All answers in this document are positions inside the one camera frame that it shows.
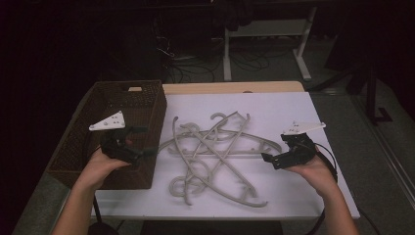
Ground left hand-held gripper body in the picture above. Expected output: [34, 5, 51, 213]
[88, 111, 145, 165]

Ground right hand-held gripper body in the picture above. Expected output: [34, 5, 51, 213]
[280, 121, 327, 168]

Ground brown woven basket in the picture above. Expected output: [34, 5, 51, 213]
[45, 79, 168, 191]

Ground grey plastic clothes hanger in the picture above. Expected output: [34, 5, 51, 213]
[167, 111, 253, 207]
[171, 116, 269, 209]
[159, 121, 283, 161]
[179, 121, 258, 199]

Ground person's left hand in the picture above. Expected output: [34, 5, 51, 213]
[76, 149, 131, 192]

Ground person's right hand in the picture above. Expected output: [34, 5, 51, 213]
[287, 148, 339, 199]

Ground black metal stand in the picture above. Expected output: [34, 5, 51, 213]
[364, 63, 394, 125]

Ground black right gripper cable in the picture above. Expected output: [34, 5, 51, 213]
[304, 142, 339, 235]

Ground black floor cables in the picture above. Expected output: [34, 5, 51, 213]
[153, 16, 282, 84]

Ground white desk frame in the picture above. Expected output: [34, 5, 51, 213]
[223, 6, 318, 82]

